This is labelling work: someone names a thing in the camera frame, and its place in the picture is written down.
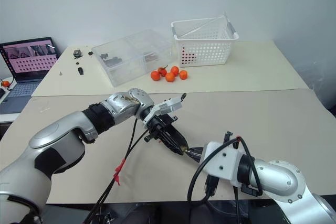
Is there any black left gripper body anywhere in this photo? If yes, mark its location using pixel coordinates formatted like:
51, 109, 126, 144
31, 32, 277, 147
143, 113, 180, 144

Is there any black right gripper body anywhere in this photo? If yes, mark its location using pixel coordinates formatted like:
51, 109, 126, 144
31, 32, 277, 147
203, 173, 220, 196

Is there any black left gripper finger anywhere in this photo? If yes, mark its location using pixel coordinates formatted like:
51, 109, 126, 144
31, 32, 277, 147
159, 132, 183, 155
165, 126, 188, 147

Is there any large beige table mat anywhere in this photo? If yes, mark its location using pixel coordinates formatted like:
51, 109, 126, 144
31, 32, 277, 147
0, 88, 336, 205

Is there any red tape strip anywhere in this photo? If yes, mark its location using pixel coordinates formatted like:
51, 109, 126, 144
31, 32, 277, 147
114, 157, 127, 186

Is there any red item inside basket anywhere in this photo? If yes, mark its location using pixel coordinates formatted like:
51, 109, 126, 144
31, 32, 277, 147
181, 47, 196, 65

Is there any dark flat parts pile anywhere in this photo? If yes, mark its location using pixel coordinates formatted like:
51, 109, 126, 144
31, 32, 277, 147
103, 57, 124, 67

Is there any clear plastic compartment box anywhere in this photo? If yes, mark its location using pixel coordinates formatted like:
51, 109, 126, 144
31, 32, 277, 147
91, 29, 173, 87

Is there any white perforated plastic basket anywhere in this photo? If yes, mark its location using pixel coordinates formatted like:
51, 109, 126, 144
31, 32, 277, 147
170, 18, 240, 68

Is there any clear plastic sheet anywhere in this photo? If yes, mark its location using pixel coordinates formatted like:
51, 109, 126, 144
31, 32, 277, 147
174, 11, 230, 38

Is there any open grey laptop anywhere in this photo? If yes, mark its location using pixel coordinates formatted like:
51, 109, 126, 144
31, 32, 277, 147
0, 36, 59, 115

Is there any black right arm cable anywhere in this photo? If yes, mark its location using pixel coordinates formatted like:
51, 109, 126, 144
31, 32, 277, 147
187, 136, 264, 224

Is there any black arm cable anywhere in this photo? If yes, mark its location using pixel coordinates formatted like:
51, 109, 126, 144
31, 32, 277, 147
83, 118, 152, 224
187, 136, 264, 224

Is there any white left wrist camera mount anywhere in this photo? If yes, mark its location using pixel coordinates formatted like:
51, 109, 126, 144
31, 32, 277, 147
142, 93, 187, 128

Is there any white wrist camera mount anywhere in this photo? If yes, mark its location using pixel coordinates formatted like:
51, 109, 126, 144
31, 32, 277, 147
142, 93, 187, 128
199, 141, 244, 183

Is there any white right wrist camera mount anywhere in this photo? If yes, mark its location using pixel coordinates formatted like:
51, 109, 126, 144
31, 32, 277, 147
199, 141, 244, 183

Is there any black ribbed cable tie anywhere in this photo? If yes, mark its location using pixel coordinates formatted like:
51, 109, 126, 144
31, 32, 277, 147
223, 130, 234, 146

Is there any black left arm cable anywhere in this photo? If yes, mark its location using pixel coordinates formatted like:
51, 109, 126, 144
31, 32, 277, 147
83, 118, 152, 224

